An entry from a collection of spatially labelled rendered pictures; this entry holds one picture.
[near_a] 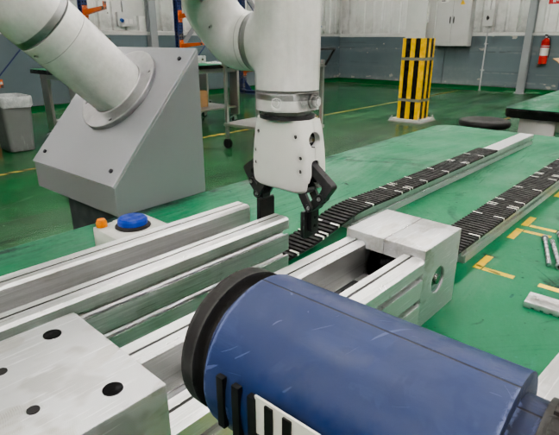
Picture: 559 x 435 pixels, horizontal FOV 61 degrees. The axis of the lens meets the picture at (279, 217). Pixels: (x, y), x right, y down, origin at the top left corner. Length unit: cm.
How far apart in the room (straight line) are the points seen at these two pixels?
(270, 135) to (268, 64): 9
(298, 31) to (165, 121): 40
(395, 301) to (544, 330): 19
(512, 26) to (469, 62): 110
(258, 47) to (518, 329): 45
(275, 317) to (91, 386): 16
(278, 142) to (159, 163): 35
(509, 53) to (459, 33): 115
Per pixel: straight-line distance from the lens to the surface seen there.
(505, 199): 94
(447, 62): 1237
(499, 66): 1196
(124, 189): 90
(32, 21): 93
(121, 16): 922
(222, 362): 16
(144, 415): 28
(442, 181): 111
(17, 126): 556
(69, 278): 54
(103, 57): 97
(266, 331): 16
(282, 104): 62
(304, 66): 62
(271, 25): 62
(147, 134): 92
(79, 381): 30
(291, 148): 63
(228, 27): 67
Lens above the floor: 108
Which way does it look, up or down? 20 degrees down
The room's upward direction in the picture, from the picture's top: straight up
